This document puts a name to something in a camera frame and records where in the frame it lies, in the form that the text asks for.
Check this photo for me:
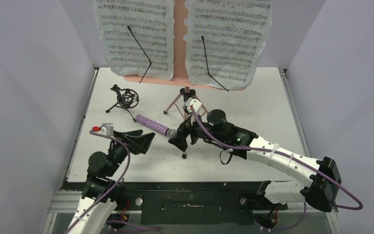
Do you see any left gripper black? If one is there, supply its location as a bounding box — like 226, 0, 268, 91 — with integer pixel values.
106, 129, 155, 177

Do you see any purple glitter microphone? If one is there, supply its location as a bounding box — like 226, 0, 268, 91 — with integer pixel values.
135, 115, 177, 139

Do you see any black microphone shock mount tripod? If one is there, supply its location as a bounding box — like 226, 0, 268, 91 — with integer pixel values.
105, 84, 140, 122

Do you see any pink perforated music stand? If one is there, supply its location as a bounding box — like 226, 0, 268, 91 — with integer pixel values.
122, 0, 246, 159

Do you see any white sheet music paper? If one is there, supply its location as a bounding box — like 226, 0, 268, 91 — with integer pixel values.
92, 0, 175, 80
185, 0, 272, 91

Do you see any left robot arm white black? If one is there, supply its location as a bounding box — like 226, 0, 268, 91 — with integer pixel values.
65, 126, 155, 234

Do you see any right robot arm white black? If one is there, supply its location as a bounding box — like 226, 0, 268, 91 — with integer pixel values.
168, 109, 341, 212

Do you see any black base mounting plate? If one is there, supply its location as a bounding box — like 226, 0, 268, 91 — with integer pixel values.
110, 181, 288, 225

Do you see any left wrist camera silver box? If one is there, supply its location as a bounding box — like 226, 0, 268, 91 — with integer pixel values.
92, 123, 114, 137

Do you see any wrist camera silver box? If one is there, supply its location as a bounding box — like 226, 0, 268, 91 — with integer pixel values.
92, 123, 114, 137
183, 97, 203, 124

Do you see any right wrist camera silver box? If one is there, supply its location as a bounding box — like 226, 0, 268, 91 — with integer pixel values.
183, 97, 203, 124

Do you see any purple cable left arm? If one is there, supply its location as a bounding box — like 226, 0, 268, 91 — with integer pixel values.
62, 130, 131, 234

